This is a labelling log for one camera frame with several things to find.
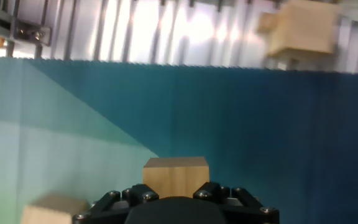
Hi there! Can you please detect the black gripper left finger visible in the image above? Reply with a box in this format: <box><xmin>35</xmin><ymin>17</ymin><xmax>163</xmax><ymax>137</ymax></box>
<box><xmin>71</xmin><ymin>183</ymin><xmax>160</xmax><ymax>224</ymax></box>

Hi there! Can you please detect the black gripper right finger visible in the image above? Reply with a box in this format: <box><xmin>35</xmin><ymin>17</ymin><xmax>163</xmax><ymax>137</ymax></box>
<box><xmin>193</xmin><ymin>182</ymin><xmax>280</xmax><ymax>224</ymax></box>

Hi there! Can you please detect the wooden cube block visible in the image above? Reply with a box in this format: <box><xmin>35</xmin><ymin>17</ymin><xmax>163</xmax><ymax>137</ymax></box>
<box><xmin>265</xmin><ymin>0</ymin><xmax>342</xmax><ymax>60</ymax></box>
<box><xmin>142</xmin><ymin>156</ymin><xmax>210</xmax><ymax>199</ymax></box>
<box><xmin>19</xmin><ymin>193</ymin><xmax>90</xmax><ymax>224</ymax></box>

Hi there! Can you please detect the blue green white cloth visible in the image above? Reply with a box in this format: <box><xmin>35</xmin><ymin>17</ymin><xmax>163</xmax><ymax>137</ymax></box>
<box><xmin>0</xmin><ymin>55</ymin><xmax>358</xmax><ymax>224</ymax></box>

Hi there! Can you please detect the small wooden cube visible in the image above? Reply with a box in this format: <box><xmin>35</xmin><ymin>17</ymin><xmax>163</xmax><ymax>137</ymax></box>
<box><xmin>255</xmin><ymin>11</ymin><xmax>279</xmax><ymax>34</ymax></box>

